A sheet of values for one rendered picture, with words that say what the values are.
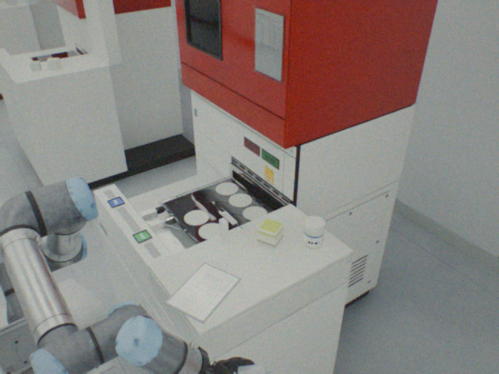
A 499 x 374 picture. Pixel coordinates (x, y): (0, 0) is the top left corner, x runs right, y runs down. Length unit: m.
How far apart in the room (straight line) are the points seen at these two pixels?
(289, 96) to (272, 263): 0.57
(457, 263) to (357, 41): 1.91
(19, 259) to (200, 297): 0.60
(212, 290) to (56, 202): 0.57
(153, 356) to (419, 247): 2.62
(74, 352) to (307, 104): 1.12
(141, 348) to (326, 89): 1.16
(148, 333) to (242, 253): 0.81
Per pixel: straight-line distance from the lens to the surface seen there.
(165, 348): 0.84
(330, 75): 1.67
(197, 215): 1.86
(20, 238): 1.09
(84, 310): 1.69
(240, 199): 1.94
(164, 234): 1.82
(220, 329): 1.39
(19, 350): 1.53
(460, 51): 2.95
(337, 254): 1.60
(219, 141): 2.18
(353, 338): 2.61
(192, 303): 1.42
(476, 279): 3.17
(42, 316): 0.95
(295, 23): 1.50
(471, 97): 2.96
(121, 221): 1.79
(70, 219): 1.15
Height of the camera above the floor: 2.02
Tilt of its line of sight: 34 degrees down
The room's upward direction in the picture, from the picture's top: straight up
